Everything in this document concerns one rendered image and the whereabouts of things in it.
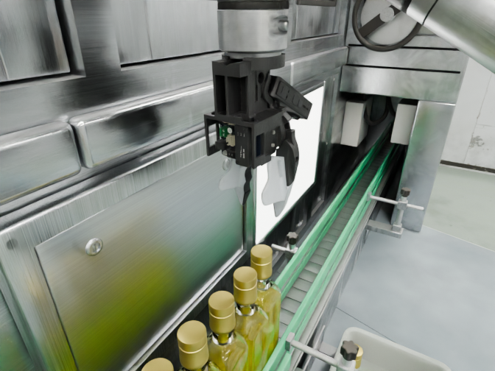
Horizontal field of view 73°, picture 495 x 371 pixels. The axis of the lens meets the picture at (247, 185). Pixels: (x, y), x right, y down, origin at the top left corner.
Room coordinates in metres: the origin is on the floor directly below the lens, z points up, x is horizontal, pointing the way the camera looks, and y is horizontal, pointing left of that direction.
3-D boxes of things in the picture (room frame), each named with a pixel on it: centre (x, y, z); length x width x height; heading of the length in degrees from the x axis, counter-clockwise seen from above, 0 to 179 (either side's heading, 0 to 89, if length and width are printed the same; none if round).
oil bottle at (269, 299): (0.42, -0.02, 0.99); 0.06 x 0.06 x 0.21; 60
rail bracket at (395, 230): (0.93, -0.47, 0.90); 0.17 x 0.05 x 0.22; 60
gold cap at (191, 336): (0.27, 0.07, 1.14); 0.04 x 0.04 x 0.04
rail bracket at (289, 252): (0.69, -0.09, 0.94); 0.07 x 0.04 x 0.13; 60
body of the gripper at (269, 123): (0.40, 0.00, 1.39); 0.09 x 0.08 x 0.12; 145
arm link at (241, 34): (0.40, -0.01, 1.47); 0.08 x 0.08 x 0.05
